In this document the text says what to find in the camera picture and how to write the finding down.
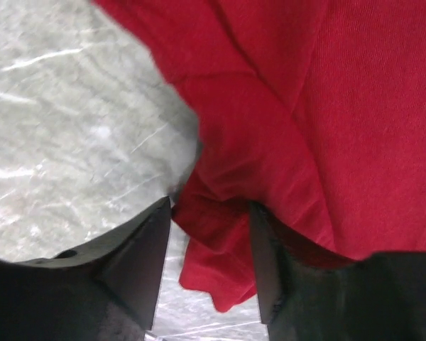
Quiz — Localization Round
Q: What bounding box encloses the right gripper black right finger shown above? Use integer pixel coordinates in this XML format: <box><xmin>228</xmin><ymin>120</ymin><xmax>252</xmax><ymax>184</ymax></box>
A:
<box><xmin>250</xmin><ymin>203</ymin><xmax>426</xmax><ymax>340</ymax></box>

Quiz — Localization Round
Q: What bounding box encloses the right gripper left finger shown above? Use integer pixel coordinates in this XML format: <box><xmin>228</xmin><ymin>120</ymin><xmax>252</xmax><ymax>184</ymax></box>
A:
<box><xmin>0</xmin><ymin>197</ymin><xmax>171</xmax><ymax>340</ymax></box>

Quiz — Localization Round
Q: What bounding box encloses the red t shirt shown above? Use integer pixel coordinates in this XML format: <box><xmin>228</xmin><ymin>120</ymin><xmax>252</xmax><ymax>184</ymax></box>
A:
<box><xmin>99</xmin><ymin>1</ymin><xmax>426</xmax><ymax>313</ymax></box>

